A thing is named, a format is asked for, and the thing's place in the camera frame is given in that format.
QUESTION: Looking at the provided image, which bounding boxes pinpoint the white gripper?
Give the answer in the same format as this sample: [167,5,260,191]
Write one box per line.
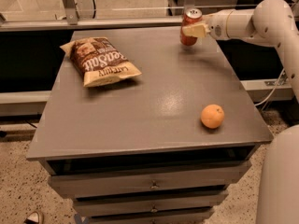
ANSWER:
[182,10,232,40]

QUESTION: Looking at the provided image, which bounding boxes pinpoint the red coke can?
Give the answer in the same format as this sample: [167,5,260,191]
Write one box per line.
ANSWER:
[180,7,202,46]

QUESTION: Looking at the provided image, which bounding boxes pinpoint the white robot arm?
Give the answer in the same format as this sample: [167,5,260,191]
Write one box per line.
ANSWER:
[182,0,299,224]

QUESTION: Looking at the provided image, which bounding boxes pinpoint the orange fruit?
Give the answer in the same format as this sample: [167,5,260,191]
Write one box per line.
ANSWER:
[200,105,224,129]

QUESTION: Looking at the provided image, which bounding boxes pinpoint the brown chip bag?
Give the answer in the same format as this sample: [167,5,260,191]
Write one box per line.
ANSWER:
[61,37,141,88]

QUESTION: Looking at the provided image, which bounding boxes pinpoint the grey drawer cabinet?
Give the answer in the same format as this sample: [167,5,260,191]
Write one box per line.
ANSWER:
[27,27,272,224]

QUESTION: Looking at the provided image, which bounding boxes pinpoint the shoe tip on floor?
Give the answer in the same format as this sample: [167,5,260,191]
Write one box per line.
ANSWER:
[23,211,44,224]

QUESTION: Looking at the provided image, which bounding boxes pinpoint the white cable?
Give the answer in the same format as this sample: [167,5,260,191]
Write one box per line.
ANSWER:
[254,68,286,107]

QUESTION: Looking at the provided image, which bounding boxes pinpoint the metal railing frame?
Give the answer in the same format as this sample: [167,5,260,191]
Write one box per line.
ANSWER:
[0,0,299,33]

